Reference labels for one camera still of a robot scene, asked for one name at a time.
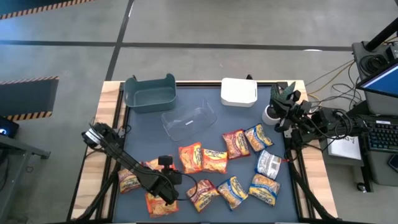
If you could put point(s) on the black aluminium table frame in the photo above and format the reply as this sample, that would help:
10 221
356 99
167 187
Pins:
202 83

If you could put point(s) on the grey metal bracket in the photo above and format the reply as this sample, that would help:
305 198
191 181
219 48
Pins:
288 133

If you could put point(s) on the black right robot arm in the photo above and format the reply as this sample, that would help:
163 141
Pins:
323 123

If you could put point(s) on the dark computer mouse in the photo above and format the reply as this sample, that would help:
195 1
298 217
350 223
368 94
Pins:
394 163

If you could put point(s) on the black backlit keyboard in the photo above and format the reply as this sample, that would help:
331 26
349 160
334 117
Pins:
382 137

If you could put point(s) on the blue soy sauce ramen pack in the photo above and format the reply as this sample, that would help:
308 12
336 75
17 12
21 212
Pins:
232 192
269 164
258 137
264 189

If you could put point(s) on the computer monitor blue screen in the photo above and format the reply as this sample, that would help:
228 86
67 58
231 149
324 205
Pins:
385 82

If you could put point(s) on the red zip tie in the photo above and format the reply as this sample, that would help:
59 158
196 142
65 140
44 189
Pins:
284 160

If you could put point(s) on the red beef ramen pack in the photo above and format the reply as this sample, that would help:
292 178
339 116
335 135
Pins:
202 195
236 143
127 183

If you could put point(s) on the green succulent in white pot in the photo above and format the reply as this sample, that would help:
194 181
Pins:
267 116

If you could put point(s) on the black caster wheel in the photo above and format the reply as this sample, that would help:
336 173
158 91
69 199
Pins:
361 186

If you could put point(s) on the grey metal cart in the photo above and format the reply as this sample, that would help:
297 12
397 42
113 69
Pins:
31 149

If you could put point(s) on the hazard-striped dark floor mat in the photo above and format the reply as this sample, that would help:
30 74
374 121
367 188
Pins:
28 96
18 4

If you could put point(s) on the grey equipment cart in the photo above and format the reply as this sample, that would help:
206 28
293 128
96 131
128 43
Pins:
379 104

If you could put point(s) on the grey-blue table mat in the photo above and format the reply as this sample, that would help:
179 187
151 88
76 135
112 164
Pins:
149 137

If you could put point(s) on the clear plastic bin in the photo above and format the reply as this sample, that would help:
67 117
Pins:
199 118

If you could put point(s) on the black device with blue light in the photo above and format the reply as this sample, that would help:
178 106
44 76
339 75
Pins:
7 127

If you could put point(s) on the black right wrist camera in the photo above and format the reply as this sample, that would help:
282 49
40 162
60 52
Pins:
282 125

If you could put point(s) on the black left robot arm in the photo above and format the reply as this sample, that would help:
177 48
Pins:
124 158

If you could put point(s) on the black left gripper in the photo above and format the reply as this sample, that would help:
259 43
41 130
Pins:
155 183

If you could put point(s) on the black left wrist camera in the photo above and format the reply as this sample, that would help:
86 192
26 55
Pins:
165 160

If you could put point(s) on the white plastic bin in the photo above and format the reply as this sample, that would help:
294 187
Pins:
238 92

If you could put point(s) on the teal plastic bin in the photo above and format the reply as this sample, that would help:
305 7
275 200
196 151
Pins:
149 98

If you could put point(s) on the white paper sign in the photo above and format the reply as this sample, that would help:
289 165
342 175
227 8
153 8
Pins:
345 149

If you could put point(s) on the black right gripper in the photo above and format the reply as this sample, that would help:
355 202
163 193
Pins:
295 107

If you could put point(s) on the black pole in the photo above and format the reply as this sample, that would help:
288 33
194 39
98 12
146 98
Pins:
382 35

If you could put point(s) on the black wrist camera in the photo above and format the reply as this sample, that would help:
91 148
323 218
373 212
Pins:
165 160
282 125

